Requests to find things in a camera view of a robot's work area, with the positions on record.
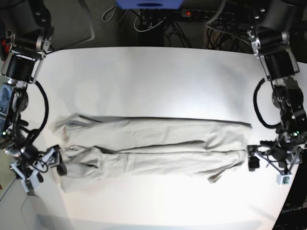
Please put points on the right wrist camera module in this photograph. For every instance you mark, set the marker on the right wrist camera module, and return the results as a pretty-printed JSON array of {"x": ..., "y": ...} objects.
[{"x": 29, "y": 183}]

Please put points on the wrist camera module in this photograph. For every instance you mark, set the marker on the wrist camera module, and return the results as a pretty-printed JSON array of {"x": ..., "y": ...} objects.
[
  {"x": 283, "y": 179},
  {"x": 29, "y": 183}
]

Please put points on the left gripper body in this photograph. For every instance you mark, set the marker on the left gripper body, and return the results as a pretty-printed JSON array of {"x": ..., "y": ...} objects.
[{"x": 282, "y": 159}]

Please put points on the red black clamp tool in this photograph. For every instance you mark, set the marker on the red black clamp tool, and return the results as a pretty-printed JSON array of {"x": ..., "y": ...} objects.
[{"x": 4, "y": 48}]

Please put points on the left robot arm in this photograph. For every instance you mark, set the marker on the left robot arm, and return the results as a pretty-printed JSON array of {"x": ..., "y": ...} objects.
[{"x": 269, "y": 36}]

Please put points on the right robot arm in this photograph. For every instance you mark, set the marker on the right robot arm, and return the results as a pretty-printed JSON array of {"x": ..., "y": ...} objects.
[{"x": 25, "y": 37}]

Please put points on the black power strip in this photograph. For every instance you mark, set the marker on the black power strip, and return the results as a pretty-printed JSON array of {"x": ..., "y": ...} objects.
[{"x": 205, "y": 15}]

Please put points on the blue overhead box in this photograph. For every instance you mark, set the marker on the blue overhead box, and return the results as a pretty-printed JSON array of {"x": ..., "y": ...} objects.
[{"x": 149, "y": 4}]

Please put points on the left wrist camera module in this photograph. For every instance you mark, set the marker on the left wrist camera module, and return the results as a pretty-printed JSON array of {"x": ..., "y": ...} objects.
[{"x": 283, "y": 179}]

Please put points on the beige t-shirt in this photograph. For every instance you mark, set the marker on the beige t-shirt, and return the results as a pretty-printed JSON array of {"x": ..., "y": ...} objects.
[{"x": 114, "y": 147}]

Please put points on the white plastic bin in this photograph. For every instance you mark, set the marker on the white plastic bin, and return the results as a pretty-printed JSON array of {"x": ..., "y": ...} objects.
[{"x": 20, "y": 211}]

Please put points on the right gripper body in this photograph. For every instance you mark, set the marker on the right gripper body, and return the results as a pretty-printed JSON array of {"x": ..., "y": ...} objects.
[{"x": 31, "y": 161}]

